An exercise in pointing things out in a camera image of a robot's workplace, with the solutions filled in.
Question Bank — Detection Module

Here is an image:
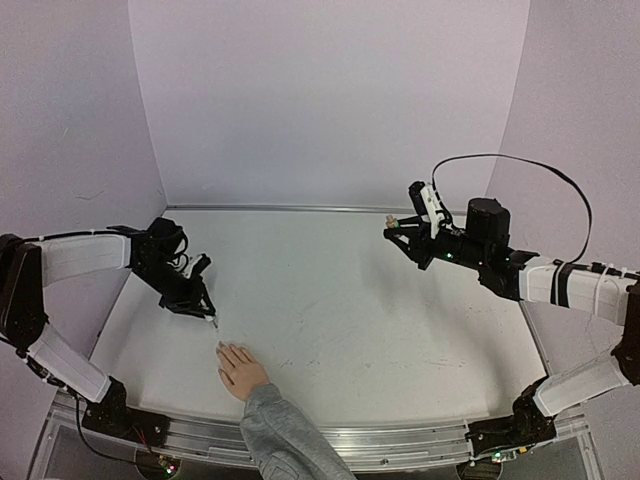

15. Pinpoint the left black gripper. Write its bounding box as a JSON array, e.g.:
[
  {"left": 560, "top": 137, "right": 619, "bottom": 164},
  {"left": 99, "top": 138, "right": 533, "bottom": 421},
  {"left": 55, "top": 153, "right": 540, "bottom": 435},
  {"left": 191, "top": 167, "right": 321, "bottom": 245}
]
[{"left": 133, "top": 259, "right": 217, "bottom": 317}]

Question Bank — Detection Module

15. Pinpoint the white nail polish cap brush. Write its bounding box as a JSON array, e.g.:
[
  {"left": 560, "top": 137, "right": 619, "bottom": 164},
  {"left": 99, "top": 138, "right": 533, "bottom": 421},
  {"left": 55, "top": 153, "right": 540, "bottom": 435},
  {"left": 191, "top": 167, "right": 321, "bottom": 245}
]
[{"left": 205, "top": 315, "right": 219, "bottom": 329}]

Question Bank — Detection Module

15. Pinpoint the nail polish bottle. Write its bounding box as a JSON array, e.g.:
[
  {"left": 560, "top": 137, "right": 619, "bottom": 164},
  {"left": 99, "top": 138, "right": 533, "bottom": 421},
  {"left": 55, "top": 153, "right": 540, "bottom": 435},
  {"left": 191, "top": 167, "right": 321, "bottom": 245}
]
[{"left": 386, "top": 215, "right": 399, "bottom": 229}]

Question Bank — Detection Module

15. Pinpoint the grey sleeved forearm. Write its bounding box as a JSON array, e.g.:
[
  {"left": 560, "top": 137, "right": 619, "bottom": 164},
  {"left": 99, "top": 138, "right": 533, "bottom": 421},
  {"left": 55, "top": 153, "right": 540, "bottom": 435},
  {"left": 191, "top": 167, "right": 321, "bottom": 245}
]
[{"left": 240, "top": 384, "right": 354, "bottom": 480}]

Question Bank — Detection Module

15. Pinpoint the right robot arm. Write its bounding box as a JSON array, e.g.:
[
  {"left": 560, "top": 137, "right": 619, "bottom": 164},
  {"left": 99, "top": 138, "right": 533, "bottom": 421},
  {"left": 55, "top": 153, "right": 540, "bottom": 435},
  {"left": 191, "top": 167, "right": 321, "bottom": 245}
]
[{"left": 383, "top": 193, "right": 639, "bottom": 454}]

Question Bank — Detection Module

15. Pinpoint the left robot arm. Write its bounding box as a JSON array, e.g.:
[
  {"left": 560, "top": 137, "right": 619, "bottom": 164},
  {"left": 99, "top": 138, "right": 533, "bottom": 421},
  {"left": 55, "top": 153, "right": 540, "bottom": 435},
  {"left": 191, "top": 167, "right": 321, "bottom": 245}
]
[{"left": 1, "top": 217, "right": 217, "bottom": 437}]

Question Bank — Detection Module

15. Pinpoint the mannequin hand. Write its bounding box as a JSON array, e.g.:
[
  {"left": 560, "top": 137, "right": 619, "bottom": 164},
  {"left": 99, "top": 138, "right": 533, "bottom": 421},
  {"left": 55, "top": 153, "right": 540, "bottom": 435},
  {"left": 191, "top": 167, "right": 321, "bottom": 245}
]
[{"left": 216, "top": 342, "right": 270, "bottom": 402}]

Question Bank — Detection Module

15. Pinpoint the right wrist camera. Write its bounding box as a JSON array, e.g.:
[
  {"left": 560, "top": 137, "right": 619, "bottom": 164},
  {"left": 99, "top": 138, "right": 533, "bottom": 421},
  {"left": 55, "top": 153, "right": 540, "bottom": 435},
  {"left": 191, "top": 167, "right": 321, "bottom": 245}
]
[{"left": 408, "top": 181, "right": 453, "bottom": 240}]

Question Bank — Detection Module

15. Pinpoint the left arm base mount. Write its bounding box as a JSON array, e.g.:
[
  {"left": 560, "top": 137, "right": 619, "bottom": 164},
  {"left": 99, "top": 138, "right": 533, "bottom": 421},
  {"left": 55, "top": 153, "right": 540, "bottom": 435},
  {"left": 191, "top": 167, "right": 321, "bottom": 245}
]
[{"left": 81, "top": 405, "right": 170, "bottom": 448}]

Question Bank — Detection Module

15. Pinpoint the aluminium front rail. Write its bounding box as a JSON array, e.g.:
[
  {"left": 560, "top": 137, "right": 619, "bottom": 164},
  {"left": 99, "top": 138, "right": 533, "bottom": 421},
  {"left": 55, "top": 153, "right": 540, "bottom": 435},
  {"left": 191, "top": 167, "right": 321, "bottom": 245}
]
[{"left": 53, "top": 385, "right": 601, "bottom": 479}]

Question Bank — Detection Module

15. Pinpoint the black right camera cable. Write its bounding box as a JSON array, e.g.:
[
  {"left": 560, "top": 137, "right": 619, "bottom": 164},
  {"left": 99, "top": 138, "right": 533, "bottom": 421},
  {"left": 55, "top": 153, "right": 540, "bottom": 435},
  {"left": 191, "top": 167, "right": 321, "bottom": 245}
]
[{"left": 431, "top": 152, "right": 595, "bottom": 265}]

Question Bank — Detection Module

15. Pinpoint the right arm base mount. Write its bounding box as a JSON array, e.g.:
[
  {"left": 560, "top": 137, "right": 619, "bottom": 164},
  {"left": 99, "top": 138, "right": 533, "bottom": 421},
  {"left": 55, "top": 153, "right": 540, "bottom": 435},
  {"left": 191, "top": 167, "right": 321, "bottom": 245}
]
[{"left": 465, "top": 416, "right": 556, "bottom": 458}]

